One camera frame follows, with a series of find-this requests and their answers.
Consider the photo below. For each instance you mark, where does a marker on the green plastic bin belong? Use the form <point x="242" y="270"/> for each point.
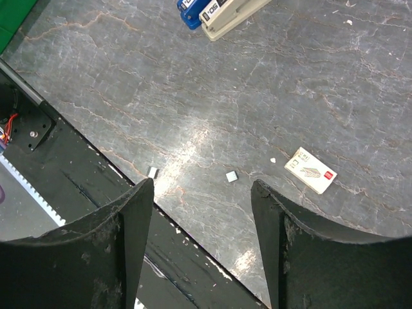
<point x="17" y="18"/>

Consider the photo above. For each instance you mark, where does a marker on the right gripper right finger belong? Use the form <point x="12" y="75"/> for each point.
<point x="313" y="262"/>

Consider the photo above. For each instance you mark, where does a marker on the small silver staple strip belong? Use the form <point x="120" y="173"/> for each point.
<point x="231" y="176"/>

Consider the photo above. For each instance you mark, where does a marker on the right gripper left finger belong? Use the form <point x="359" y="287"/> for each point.
<point x="92" y="262"/>

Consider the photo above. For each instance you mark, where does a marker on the beige black stapler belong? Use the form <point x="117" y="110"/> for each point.
<point x="220" y="17"/>

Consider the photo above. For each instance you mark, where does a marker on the light blue cable duct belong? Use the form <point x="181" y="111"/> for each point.
<point x="25" y="184"/>

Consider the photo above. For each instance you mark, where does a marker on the staple box with red mark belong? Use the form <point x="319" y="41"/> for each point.
<point x="310" y="170"/>

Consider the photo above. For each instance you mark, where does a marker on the blue stapler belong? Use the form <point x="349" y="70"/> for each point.
<point x="189" y="12"/>

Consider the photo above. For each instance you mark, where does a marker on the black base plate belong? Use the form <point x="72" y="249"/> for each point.
<point x="75" y="178"/>

